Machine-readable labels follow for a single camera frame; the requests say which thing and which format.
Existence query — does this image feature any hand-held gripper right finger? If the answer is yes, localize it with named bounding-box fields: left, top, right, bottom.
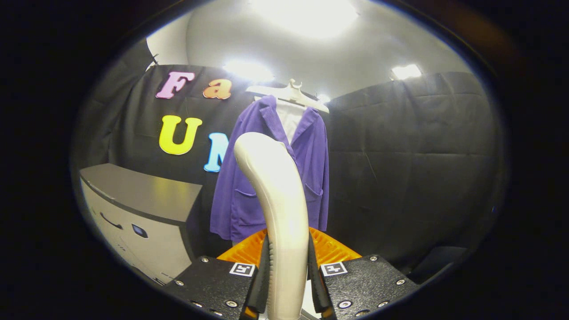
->
left=308, top=228, right=420, bottom=320

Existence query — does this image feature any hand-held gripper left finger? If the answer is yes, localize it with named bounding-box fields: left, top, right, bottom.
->
left=164, top=228, right=272, bottom=320

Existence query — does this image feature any white garment steamer head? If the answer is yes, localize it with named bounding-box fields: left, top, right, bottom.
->
left=233, top=132, right=310, bottom=320

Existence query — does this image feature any purple corduroy jacket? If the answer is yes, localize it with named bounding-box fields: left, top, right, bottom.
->
left=209, top=94, right=331, bottom=244

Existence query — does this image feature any white shirt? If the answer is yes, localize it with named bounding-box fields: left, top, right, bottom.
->
left=275, top=98, right=308, bottom=145

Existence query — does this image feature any white clothes hanger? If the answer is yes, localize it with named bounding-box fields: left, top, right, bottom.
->
left=245, top=79, right=331, bottom=114

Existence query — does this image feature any grey cabinet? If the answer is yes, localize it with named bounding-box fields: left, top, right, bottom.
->
left=79, top=163, right=204, bottom=286

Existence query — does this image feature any long ceiling light strip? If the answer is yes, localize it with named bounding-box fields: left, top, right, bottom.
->
left=222, top=60, right=275, bottom=83

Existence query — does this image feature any double ceiling light panel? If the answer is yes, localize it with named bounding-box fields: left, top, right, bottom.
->
left=390, top=64, right=423, bottom=81

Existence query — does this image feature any large square ceiling light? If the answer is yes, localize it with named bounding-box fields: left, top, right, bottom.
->
left=250, top=0, right=360, bottom=40

